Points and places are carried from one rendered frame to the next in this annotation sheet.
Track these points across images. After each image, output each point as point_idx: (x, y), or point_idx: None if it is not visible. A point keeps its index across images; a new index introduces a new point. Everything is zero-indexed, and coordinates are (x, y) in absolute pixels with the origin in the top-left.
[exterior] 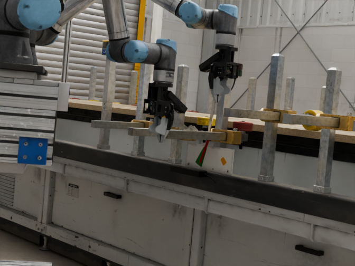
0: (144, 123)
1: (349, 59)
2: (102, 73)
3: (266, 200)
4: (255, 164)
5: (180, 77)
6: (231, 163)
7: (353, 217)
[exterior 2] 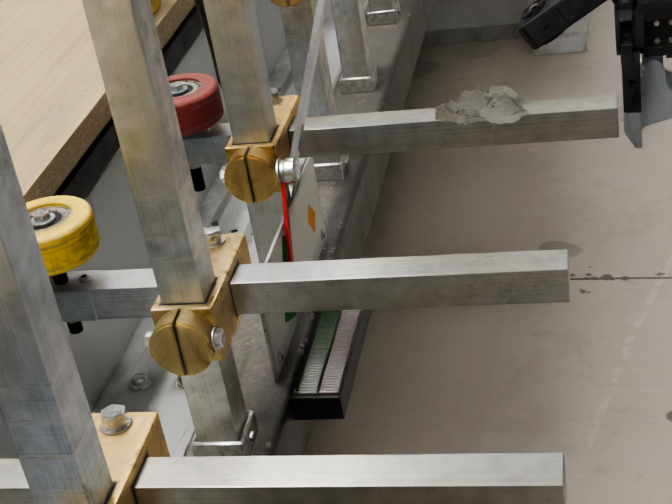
0: (147, 453)
1: None
2: None
3: (374, 198)
4: (102, 256)
5: (153, 33)
6: (319, 200)
7: (407, 75)
